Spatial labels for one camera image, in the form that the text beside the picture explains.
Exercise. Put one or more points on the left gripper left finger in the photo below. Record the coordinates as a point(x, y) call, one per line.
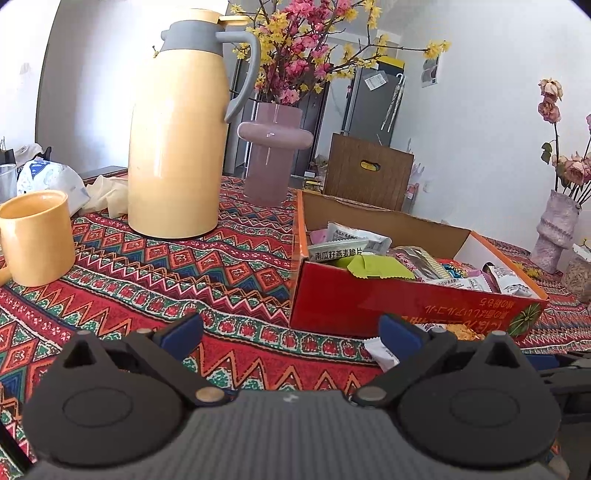
point(160, 353)

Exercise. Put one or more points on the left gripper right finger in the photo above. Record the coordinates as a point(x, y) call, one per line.
point(420, 354)

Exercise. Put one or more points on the orange cracker snack packet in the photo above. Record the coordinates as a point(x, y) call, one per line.
point(464, 333)

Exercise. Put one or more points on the green snack bar packet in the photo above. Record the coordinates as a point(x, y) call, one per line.
point(374, 267)

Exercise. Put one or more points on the silver biscuit snack packet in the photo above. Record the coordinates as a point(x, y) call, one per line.
point(335, 250)

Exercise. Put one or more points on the white cracker snack packet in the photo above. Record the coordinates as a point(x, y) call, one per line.
point(381, 354)

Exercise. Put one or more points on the clear cereal container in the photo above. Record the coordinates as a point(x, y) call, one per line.
point(577, 277)

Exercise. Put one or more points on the patterned red tablecloth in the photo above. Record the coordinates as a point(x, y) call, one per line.
point(89, 413)

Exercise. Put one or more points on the red orange cardboard box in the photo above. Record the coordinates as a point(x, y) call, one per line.
point(330, 300)

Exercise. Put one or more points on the textured lilac vase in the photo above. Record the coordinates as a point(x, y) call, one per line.
point(555, 231)

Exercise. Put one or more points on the yellow ceramic mug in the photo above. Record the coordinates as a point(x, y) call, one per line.
point(36, 238)

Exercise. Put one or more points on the brown wooden chair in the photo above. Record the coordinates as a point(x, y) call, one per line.
point(367, 172)

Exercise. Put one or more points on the dried pink roses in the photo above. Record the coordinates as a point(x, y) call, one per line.
point(571, 165)

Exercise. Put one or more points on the white blue plastic bag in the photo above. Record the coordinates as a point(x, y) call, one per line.
point(40, 175)

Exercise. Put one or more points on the yellow thermos jug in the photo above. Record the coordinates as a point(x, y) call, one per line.
point(180, 123)

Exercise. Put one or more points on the pink glass vase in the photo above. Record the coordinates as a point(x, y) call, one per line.
point(275, 136)

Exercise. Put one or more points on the grey refrigerator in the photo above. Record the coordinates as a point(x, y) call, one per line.
point(373, 103)

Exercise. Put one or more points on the pink yellow blossom branches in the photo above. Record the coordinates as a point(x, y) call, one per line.
point(296, 53)

